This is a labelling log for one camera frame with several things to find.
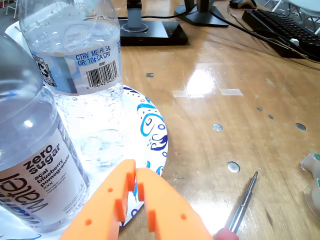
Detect vitaminwater bottle with purple label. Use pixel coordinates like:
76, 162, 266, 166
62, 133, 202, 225
0, 33, 90, 234

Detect green tape dispenser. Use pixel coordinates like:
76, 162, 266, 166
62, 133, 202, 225
299, 151, 320, 216

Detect grey black desk lamp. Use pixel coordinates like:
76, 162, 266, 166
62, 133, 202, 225
117, 0, 190, 47

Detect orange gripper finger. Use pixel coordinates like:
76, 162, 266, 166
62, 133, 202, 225
59, 159, 137, 240
134, 167, 213, 240

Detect black keyboard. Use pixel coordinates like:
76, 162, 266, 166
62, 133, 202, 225
241, 8, 320, 60

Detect white paper plate blue print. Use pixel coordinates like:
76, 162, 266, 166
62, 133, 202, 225
0, 21, 169, 240

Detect thick black desk cable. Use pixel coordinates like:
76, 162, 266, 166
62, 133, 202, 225
219, 16, 320, 64

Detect clear plastic water bottle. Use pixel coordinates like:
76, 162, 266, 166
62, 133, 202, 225
18, 0, 125, 168

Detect red black screwdriver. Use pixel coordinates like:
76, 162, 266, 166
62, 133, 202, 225
214, 171, 259, 240

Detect white folding chair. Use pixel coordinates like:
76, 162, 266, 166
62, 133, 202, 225
287, 0, 320, 35

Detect black monitor power cable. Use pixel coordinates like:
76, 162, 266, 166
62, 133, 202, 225
117, 13, 181, 20

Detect black computer mouse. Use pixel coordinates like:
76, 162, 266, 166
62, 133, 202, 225
229, 0, 258, 10

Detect black computer monitor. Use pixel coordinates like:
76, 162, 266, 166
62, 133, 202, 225
174, 0, 230, 28

